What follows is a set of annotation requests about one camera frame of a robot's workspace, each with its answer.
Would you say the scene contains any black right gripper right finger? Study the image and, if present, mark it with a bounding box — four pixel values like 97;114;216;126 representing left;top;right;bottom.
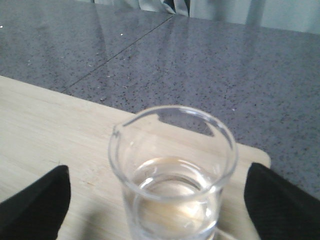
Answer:
244;162;320;240

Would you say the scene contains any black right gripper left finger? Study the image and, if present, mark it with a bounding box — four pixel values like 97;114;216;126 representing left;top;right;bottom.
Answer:
0;165;71;240

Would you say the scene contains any clear glass beaker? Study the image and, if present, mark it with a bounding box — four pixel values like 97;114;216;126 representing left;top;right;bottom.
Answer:
108;105;238;240

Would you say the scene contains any light wooden cutting board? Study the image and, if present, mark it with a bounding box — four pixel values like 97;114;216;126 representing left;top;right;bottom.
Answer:
0;76;271;240

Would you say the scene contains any grey curtain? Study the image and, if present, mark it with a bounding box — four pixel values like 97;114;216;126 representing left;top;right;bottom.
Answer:
93;0;320;33

